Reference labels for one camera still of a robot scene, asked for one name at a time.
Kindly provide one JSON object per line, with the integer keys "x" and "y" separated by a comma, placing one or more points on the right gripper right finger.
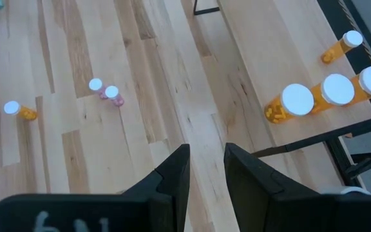
{"x": 246, "y": 187}

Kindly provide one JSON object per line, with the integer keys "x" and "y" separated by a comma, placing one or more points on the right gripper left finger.
{"x": 172, "y": 180}

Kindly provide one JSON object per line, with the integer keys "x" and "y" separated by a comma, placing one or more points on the small orange pill bottle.
{"x": 11, "y": 107}

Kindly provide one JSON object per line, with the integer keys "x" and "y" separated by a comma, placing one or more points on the two bottles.
{"x": 353, "y": 38}
{"x": 95, "y": 84}

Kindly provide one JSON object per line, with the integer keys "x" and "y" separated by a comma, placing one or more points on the pink pill bottle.
{"x": 111, "y": 91}

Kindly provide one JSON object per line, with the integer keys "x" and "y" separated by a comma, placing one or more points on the wooden shelf with black frame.
{"x": 269, "y": 48}

